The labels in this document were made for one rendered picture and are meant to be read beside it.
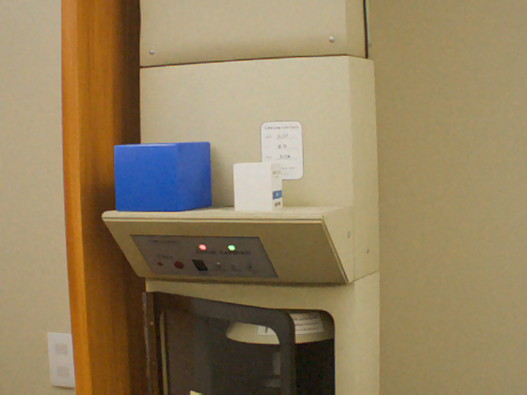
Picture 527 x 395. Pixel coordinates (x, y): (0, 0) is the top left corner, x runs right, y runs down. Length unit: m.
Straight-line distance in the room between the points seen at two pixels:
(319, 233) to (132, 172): 0.27
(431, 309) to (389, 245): 0.14
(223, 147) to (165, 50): 0.17
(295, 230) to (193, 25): 0.35
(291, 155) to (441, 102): 0.45
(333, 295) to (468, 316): 0.45
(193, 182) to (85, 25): 0.28
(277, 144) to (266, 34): 0.15
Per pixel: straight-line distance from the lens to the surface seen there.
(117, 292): 1.62
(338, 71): 1.45
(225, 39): 1.52
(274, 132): 1.49
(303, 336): 1.53
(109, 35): 1.61
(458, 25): 1.85
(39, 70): 2.22
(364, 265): 1.49
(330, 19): 1.46
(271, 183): 1.40
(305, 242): 1.38
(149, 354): 1.60
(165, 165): 1.44
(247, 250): 1.43
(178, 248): 1.47
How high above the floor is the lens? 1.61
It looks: 3 degrees down
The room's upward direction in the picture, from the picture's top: 2 degrees counter-clockwise
